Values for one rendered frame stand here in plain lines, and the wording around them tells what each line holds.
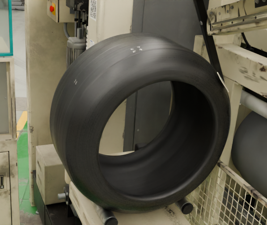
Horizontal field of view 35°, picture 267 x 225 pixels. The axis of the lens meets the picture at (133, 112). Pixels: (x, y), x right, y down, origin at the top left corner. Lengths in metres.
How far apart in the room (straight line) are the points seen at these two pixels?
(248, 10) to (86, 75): 0.56
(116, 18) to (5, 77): 0.60
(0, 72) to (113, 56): 0.76
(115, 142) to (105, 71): 0.56
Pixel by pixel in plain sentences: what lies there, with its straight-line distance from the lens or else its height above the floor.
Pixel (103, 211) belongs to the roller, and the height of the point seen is 0.92.
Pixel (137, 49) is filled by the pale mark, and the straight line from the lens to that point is 1.23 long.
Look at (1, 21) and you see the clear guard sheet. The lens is 1.80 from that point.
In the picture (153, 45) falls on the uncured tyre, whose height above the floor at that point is 1.47.
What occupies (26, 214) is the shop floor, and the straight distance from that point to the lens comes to 3.00.
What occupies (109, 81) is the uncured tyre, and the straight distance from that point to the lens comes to 1.18.
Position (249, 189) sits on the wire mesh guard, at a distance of 1.51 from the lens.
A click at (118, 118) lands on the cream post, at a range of 1.65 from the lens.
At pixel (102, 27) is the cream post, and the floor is 1.45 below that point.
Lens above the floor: 1.74
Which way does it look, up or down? 22 degrees down
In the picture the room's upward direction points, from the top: 4 degrees clockwise
